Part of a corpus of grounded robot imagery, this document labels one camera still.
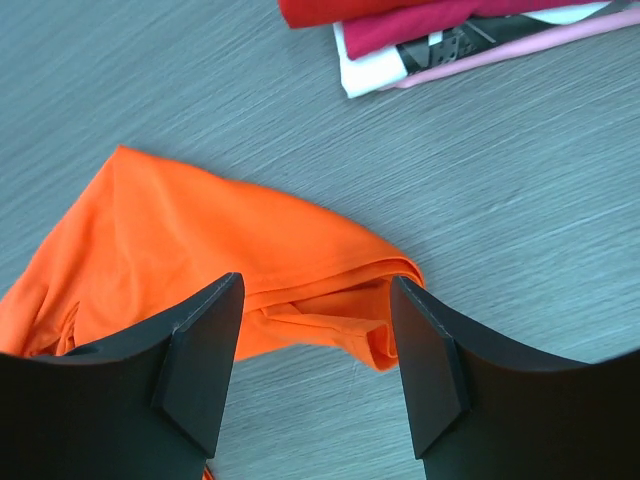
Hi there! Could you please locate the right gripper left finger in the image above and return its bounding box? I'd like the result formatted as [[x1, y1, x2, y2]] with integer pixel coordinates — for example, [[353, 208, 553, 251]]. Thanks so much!
[[1, 273, 244, 479]]

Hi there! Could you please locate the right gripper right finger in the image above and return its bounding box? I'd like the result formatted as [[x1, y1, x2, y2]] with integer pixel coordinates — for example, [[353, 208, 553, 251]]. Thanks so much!
[[391, 277, 639, 479]]

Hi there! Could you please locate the folded white t shirt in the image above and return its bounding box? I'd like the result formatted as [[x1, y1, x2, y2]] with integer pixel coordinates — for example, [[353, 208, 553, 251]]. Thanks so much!
[[333, 1, 639, 98]]

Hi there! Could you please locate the orange t shirt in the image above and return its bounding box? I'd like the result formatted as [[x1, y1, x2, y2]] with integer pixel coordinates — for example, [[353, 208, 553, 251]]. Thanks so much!
[[1, 146, 423, 371]]

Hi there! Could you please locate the folded red t shirt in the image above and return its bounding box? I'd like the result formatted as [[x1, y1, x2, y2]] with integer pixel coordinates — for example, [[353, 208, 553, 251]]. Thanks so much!
[[278, 0, 480, 29]]

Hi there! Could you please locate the folded pink t shirt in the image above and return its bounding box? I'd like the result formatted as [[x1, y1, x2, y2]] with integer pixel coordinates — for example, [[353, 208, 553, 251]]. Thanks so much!
[[386, 8, 639, 89]]

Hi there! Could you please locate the folded magenta t shirt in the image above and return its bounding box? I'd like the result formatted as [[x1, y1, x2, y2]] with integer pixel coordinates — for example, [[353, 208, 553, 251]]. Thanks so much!
[[342, 0, 591, 60]]

